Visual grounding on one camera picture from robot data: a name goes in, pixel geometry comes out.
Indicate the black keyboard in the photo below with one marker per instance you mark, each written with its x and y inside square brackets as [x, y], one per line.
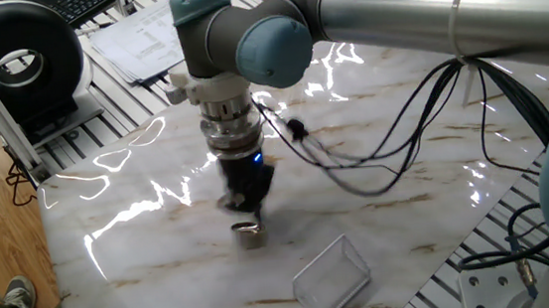
[82, 3]

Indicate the white marble pattern mat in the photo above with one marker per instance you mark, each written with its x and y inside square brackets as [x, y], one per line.
[385, 224]

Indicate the clear acrylic cover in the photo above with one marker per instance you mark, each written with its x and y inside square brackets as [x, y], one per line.
[330, 279]

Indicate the grey sneaker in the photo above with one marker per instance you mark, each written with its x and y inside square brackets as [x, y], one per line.
[18, 296]

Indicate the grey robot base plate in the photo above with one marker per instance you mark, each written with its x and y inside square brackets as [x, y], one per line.
[490, 289]

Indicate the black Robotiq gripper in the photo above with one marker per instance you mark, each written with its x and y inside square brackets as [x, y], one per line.
[246, 174]

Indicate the stack of printed papers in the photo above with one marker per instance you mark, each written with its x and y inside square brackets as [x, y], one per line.
[145, 45]

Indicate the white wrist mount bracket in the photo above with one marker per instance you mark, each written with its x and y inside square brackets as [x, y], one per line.
[214, 87]

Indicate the silver blue UR5 robot arm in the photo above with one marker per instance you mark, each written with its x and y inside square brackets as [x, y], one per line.
[416, 12]

